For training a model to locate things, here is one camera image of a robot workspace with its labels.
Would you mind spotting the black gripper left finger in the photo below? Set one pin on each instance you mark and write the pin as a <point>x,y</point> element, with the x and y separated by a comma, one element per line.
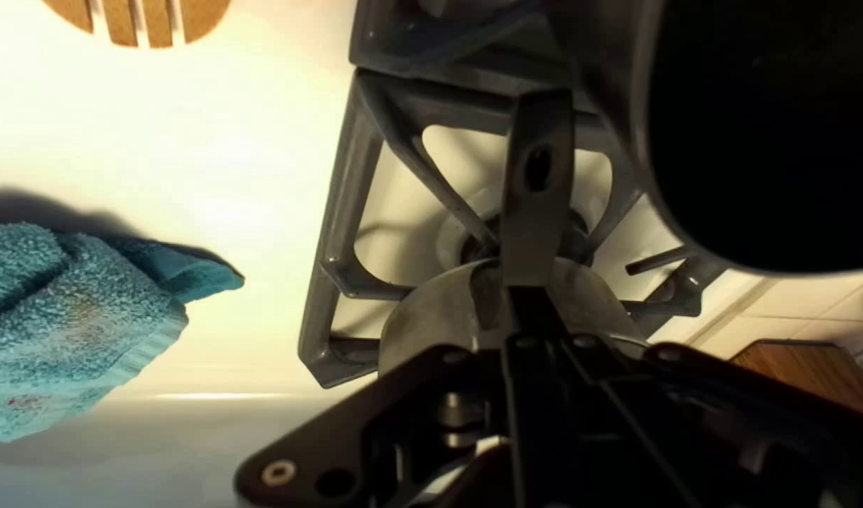
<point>404,425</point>

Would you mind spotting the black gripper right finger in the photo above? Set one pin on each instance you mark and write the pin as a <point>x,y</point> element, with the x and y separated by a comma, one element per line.
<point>693,432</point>

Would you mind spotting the brown wooden board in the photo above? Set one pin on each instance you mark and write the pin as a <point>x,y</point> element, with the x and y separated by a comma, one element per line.
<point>806,372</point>

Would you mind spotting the black burner grate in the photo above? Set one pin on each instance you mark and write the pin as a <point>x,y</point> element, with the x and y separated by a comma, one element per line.
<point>356,187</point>

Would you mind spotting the large black saucepan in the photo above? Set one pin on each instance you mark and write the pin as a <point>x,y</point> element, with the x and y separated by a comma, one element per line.
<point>769,132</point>

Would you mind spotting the white gas stove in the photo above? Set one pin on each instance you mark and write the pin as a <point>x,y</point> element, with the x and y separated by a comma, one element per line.
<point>215,143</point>

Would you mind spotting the teal terry cloth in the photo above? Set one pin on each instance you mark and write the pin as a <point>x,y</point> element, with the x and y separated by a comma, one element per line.
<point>64,319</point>

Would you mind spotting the wooden round object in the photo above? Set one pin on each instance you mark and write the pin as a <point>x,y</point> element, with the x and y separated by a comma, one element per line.
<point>121,19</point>

